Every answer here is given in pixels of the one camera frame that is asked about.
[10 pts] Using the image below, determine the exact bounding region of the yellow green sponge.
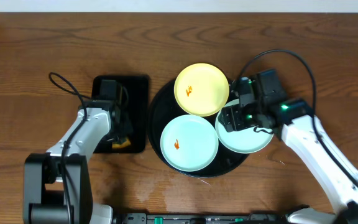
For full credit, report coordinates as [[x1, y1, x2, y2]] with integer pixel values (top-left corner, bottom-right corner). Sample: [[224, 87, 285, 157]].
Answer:
[[111, 138, 131, 149]]

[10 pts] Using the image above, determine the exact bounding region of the mint plate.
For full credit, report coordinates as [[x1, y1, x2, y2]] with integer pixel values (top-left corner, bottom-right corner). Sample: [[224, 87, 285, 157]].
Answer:
[[160, 114, 219, 172], [214, 98, 275, 154]]

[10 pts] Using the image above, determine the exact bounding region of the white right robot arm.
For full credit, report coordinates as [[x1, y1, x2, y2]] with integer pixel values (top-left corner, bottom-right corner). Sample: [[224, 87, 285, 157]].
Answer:
[[218, 99, 358, 223]]

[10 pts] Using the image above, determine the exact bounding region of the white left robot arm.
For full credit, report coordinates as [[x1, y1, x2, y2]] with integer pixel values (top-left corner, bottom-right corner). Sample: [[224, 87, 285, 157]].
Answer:
[[23, 100, 132, 223]]

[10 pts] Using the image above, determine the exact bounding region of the black rectangular tray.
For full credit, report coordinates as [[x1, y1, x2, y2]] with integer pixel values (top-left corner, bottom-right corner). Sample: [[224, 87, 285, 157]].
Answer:
[[91, 74, 149, 154]]

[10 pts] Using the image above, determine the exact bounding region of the black round tray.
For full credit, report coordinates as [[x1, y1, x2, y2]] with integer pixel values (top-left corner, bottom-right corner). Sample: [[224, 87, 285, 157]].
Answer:
[[147, 80, 249, 178]]

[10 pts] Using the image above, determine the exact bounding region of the yellow plate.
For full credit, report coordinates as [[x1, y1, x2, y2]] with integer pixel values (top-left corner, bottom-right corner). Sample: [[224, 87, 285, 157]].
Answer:
[[173, 63, 229, 116]]

